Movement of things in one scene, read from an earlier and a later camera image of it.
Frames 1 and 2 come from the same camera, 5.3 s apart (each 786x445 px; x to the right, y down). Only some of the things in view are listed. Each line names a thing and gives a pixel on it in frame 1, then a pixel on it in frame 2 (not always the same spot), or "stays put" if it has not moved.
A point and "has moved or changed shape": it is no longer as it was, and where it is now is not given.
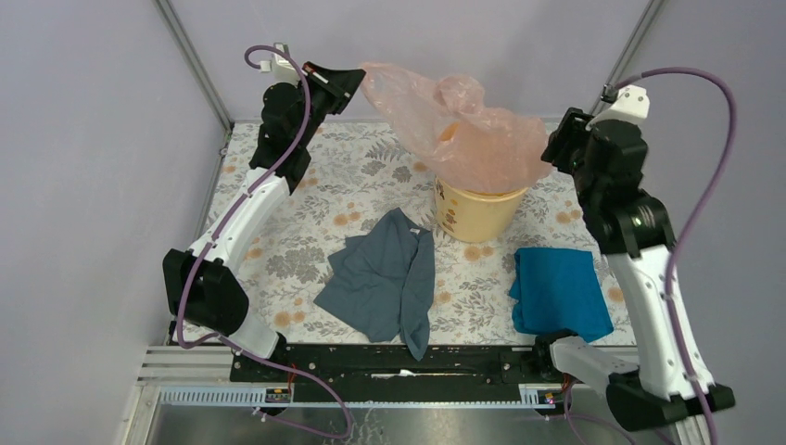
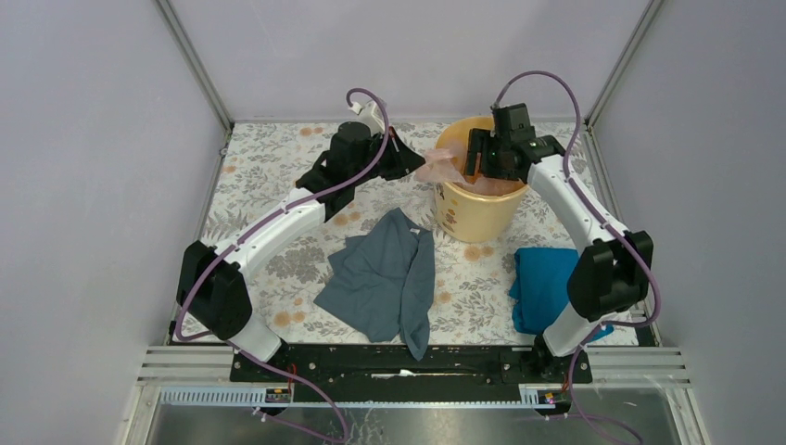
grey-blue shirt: (382, 282) stays put
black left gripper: (336, 84) → (403, 158)
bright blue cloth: (559, 290) stays put
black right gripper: (571, 128) → (478, 142)
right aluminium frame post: (631, 48) stays put
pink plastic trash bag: (444, 120) has moved or changed shape
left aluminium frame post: (183, 45) stays put
